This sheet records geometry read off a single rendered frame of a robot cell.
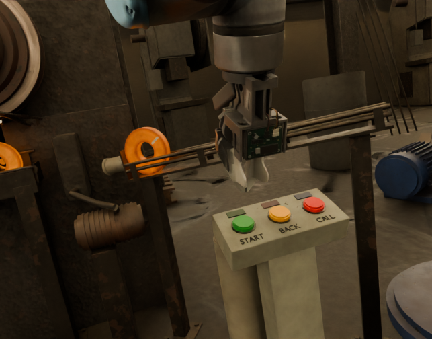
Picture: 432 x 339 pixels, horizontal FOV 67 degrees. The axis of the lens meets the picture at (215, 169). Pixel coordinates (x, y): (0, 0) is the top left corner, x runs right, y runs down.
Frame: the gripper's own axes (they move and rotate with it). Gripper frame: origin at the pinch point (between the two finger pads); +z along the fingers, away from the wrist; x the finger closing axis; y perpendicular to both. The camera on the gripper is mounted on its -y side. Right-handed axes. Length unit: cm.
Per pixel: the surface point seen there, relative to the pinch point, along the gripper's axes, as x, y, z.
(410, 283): 29.1, 14.1, 22.5
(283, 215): 7.3, 1.5, 8.4
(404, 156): 141, -86, 71
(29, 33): -39, -84, -17
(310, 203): 14.1, 0.3, 8.4
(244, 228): -0.5, 1.8, 8.7
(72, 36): -28, -99, -13
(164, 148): -6, -51, 17
